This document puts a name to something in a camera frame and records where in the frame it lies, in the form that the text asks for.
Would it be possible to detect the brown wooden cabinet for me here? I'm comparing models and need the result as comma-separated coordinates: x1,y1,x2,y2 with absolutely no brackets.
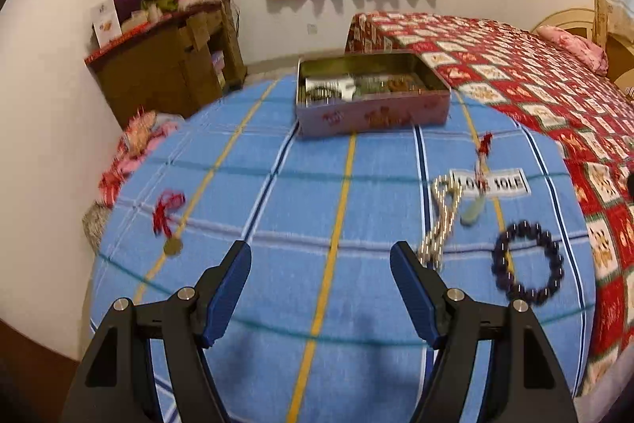
84,0,247,129

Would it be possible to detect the white printed box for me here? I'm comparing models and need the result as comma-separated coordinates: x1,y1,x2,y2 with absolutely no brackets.
90,0,123,48

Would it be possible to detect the pink metal tin box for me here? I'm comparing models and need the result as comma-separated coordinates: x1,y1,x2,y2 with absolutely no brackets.
296,51,453,139

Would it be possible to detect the blue checked cloth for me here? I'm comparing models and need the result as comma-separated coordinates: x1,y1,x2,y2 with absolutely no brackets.
89,76,598,423

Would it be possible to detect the pink pillow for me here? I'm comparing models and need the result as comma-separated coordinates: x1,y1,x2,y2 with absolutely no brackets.
537,25,607,74

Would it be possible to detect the white pearl necklace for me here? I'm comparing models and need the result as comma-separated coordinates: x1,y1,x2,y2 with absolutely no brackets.
417,174,464,268

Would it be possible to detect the green jade bangle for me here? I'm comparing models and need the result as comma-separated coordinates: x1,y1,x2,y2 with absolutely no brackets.
354,78,384,96

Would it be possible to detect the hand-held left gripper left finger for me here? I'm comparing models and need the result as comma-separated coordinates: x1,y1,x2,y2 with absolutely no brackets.
59,241,252,423

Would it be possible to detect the beige side curtain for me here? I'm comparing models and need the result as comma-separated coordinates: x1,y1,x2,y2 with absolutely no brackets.
593,0,634,52

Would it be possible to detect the red cord coin pendant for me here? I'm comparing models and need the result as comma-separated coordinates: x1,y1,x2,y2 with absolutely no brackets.
152,190,186,256

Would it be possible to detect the brown wooden bead necklace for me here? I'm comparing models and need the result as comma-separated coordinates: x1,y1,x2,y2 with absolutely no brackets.
380,77,423,93

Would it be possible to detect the red patchwork bed quilt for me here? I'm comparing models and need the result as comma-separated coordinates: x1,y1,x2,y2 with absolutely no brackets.
345,11,634,399

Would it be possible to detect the jade pendant with red tassel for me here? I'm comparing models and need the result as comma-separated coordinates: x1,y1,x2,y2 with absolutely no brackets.
460,132,496,226

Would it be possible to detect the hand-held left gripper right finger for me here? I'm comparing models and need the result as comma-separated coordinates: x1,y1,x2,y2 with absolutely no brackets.
390,241,580,423

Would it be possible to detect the dark purple bead bracelet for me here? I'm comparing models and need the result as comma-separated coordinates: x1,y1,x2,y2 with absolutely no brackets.
491,221,565,305

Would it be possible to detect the cream wooden headboard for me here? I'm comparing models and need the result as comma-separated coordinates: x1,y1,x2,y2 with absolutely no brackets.
530,7,634,82

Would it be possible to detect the pink and red clothes pile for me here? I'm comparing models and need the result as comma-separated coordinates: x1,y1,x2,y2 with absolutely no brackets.
97,108,186,206

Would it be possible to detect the grey woven bag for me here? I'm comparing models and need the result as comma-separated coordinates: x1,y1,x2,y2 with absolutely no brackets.
82,202,112,250

